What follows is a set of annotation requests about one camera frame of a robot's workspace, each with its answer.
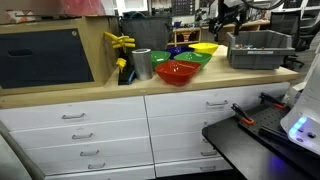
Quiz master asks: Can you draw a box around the wooden box with black panel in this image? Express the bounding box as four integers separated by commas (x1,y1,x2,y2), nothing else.
0,15,121,98

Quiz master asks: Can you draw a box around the silver metal cylinder cup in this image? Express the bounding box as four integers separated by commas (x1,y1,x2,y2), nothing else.
131,48,154,81

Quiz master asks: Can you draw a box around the black tool with blue handle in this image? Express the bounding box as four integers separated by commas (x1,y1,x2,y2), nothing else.
117,64,137,86

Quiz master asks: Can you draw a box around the yellow plastic bowl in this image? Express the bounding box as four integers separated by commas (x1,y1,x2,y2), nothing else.
188,42,220,56

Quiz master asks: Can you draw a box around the red translucent sheet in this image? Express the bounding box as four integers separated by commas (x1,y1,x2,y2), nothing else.
59,0,108,17

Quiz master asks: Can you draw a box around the small yellow spring clamp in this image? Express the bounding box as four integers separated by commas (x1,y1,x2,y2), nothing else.
115,57,128,73

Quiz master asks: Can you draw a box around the gray fabric basket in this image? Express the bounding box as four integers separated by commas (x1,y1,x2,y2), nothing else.
119,14,174,53

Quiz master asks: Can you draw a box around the white drawer cabinet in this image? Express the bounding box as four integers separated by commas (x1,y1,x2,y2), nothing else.
0,81,292,180

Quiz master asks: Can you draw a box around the red plastic bowl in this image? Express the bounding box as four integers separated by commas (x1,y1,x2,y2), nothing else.
154,59,202,88

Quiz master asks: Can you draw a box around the printed cardboard box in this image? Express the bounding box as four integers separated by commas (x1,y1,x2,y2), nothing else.
0,8,38,25

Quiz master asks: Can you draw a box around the black robot table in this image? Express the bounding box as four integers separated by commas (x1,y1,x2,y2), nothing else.
201,103,320,180

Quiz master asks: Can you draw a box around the gray plastic storage bin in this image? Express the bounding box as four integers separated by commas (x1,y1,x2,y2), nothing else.
226,29,297,71

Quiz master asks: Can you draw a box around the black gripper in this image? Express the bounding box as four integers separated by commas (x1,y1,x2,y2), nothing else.
209,8,250,43

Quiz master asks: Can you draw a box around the gray curved object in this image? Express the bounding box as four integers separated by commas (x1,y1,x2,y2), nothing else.
0,119,46,180

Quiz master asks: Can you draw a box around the blue plastic bowl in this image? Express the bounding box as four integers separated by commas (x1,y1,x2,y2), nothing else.
165,45,195,60

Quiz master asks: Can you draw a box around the black office chair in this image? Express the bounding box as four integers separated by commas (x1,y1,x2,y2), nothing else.
269,9,320,68

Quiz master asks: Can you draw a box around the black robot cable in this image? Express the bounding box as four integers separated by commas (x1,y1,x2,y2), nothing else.
240,0,288,11

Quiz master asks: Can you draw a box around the metal drawer handle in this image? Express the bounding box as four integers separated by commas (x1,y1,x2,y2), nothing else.
205,100,230,108
71,132,95,140
200,150,219,157
79,149,101,157
199,165,217,172
87,162,107,170
61,112,87,120

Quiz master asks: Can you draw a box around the black orange bar clamp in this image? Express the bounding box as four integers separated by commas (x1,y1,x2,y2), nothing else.
258,92,288,111
230,102,256,127

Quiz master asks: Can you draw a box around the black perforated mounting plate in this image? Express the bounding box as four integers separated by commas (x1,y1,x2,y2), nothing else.
238,103,320,158

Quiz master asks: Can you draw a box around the teal cloth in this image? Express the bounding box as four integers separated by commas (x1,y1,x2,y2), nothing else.
124,10,148,20

